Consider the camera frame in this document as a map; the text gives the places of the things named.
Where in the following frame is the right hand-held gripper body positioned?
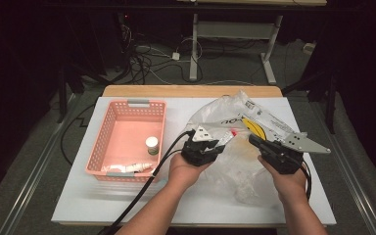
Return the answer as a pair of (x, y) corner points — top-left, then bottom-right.
(258, 131), (332, 175)

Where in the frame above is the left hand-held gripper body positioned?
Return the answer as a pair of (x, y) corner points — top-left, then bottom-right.
(180, 125), (216, 167)

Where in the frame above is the clear plastic bag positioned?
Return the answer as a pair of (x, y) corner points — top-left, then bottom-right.
(186, 90), (308, 208)

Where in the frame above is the small white-capped jar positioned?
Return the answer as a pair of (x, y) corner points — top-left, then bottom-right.
(145, 135), (161, 156)

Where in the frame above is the pink plastic basket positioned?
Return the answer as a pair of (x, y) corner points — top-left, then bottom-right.
(84, 98), (167, 183)

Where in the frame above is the person's left hand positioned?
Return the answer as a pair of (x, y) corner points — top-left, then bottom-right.
(168, 152), (210, 192)

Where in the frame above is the person's right hand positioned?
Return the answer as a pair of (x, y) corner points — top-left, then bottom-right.
(258, 156), (307, 204)

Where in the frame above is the white table mat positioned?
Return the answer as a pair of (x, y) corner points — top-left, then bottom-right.
(51, 96), (337, 226)

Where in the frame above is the black metal stand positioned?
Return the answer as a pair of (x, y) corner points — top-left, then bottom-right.
(56, 63), (86, 124)
(282, 62), (338, 135)

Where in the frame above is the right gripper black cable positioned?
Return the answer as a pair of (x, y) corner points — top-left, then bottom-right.
(300, 161), (313, 202)

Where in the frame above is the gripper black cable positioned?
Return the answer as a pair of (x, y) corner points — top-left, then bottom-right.
(300, 161), (313, 202)
(97, 130), (196, 235)

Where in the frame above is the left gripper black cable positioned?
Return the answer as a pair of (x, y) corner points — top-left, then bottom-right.
(97, 130), (196, 235)

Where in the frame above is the metal floor rail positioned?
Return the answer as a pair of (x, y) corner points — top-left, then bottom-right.
(309, 101), (376, 235)
(0, 92), (79, 235)

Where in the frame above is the white metal desk frame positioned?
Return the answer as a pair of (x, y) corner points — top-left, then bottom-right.
(175, 0), (328, 85)

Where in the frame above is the bundle of floor cables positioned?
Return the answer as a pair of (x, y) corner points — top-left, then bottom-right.
(118, 23), (205, 86)

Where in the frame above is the thin black floor cable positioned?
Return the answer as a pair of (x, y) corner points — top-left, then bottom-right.
(60, 103), (96, 166)

